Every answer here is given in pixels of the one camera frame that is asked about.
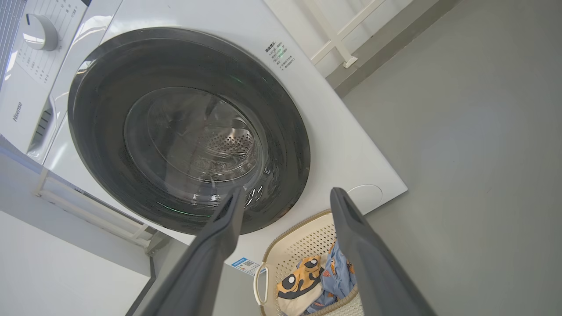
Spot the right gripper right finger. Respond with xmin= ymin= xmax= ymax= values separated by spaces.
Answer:
xmin=329 ymin=187 xmax=436 ymax=316

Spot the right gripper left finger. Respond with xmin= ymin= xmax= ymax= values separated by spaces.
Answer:
xmin=140 ymin=187 xmax=247 ymax=316

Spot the blue garment with orange prints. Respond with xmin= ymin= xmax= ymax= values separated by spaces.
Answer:
xmin=305 ymin=241 xmax=357 ymax=314

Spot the black round glass washer door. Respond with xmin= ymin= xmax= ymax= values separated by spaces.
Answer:
xmin=67 ymin=27 xmax=311 ymax=235

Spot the white front-load washing machine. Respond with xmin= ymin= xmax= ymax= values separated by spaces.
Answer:
xmin=0 ymin=0 xmax=408 ymax=316

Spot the silver rotary dial knob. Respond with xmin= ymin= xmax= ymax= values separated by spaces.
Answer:
xmin=22 ymin=13 xmax=59 ymax=52

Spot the blue energy label sticker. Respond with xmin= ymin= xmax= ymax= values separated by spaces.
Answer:
xmin=231 ymin=257 xmax=267 ymax=276

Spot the round white filter cover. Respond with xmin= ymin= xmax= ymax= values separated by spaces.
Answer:
xmin=347 ymin=184 xmax=383 ymax=215

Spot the cream perforated laundry basket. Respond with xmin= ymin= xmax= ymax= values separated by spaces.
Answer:
xmin=253 ymin=209 xmax=365 ymax=316

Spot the white detergent drawer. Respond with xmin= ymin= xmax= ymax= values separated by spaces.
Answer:
xmin=0 ymin=66 xmax=58 ymax=164

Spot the white metal frame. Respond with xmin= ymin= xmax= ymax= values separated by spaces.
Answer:
xmin=35 ymin=169 xmax=154 ymax=248
xmin=303 ymin=0 xmax=387 ymax=69

